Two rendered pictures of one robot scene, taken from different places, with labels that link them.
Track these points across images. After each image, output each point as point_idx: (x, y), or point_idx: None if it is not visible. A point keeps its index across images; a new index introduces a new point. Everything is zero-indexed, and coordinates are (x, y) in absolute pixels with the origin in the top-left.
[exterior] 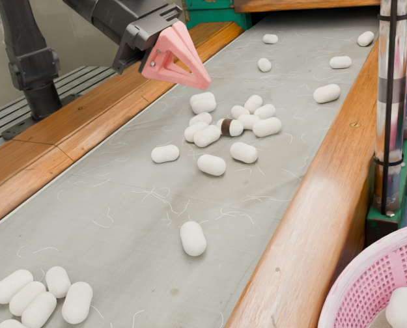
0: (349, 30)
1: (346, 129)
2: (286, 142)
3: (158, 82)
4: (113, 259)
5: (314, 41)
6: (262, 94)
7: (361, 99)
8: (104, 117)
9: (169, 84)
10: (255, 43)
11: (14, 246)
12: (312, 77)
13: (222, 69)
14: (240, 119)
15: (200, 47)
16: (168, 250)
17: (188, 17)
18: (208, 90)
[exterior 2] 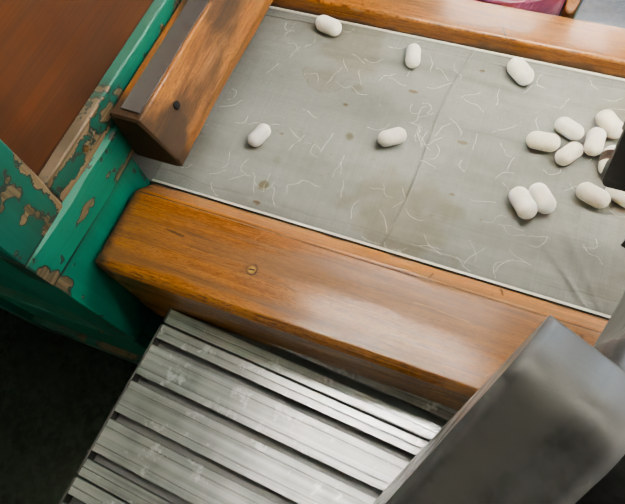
0: (250, 43)
1: None
2: (623, 113)
3: (447, 278)
4: None
5: (285, 83)
6: (486, 141)
7: (574, 37)
8: (599, 327)
9: (433, 268)
10: (249, 161)
11: None
12: (436, 89)
13: (366, 200)
14: (602, 146)
15: (285, 232)
16: None
17: (68, 282)
18: (455, 210)
